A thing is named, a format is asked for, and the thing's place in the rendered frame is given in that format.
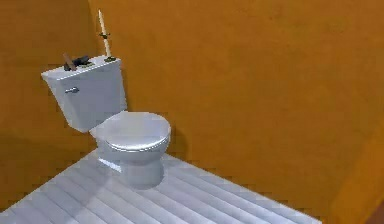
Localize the white toilet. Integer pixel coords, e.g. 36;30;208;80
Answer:
40;55;172;191

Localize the white candle on holder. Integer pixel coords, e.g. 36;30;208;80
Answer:
97;9;117;63

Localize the dark small object with stick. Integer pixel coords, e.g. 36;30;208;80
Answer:
62;52;94;72

